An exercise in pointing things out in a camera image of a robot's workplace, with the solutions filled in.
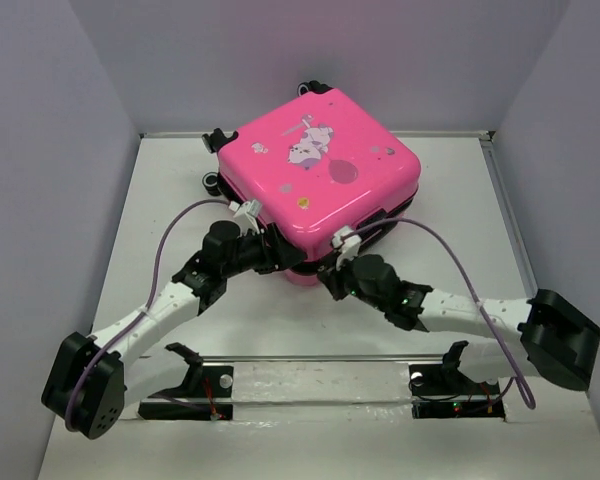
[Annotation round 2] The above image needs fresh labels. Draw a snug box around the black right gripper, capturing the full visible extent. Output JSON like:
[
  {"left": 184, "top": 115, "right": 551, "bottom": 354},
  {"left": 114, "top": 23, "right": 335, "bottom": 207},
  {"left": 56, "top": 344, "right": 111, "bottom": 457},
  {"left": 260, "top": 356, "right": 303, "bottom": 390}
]
[{"left": 317, "top": 247, "right": 388, "bottom": 311}]

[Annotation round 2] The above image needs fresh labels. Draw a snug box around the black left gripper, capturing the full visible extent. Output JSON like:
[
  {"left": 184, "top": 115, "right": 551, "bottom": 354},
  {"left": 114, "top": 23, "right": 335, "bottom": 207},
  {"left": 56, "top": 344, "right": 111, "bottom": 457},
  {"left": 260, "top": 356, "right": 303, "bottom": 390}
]
[{"left": 221, "top": 221, "right": 306, "bottom": 278}]

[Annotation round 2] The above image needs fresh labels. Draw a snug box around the pink hard-shell suitcase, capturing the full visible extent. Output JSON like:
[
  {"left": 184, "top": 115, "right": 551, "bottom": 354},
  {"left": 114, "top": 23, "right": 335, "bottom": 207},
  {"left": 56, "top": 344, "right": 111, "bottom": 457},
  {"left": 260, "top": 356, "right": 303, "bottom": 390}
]
[{"left": 202, "top": 80, "right": 421, "bottom": 286}]

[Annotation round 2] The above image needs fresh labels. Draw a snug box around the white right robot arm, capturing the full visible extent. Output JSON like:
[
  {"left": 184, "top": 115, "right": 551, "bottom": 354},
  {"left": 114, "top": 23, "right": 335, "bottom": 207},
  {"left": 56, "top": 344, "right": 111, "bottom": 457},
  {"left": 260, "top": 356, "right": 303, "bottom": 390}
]
[{"left": 318, "top": 254, "right": 600, "bottom": 392}]

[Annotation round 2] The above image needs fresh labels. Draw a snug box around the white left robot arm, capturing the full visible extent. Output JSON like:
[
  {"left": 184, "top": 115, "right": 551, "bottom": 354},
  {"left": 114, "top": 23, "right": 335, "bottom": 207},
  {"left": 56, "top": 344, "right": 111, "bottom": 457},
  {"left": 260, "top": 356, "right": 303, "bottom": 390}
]
[{"left": 41, "top": 220, "right": 307, "bottom": 439}]

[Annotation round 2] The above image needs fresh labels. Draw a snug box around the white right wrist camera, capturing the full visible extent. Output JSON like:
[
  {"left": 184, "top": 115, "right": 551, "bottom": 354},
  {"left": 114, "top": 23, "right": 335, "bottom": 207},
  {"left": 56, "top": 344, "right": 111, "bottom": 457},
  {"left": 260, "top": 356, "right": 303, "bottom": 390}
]
[{"left": 331, "top": 226, "right": 362, "bottom": 270}]

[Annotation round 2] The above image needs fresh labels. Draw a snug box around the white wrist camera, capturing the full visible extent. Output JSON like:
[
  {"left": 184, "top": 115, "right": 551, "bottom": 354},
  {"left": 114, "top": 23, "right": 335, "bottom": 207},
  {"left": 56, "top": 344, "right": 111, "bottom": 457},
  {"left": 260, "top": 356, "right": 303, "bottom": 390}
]
[
  {"left": 229, "top": 199, "right": 262, "bottom": 235},
  {"left": 331, "top": 226, "right": 362, "bottom": 270}
]

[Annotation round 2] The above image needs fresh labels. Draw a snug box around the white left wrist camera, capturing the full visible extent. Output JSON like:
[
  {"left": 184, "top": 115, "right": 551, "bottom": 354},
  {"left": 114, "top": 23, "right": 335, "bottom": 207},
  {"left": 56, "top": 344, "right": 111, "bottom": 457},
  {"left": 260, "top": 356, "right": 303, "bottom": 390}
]
[{"left": 229, "top": 199, "right": 262, "bottom": 235}]

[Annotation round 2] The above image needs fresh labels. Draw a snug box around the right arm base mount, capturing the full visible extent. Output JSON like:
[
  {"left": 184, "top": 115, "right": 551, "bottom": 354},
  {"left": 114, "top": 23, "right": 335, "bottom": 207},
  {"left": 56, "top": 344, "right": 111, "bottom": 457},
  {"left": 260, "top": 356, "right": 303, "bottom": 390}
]
[{"left": 408, "top": 364, "right": 506, "bottom": 420}]

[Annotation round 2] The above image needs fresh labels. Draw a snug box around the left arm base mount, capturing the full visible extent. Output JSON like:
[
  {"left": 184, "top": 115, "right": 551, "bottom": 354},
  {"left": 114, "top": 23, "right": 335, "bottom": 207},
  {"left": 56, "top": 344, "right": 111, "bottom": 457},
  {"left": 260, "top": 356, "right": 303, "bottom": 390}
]
[{"left": 137, "top": 342, "right": 234, "bottom": 421}]

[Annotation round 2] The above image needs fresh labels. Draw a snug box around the aluminium table rail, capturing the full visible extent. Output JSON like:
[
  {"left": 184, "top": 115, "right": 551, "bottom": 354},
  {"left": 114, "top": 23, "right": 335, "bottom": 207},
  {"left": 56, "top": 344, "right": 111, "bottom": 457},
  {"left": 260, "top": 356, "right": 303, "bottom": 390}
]
[{"left": 479, "top": 131, "right": 538, "bottom": 297}]

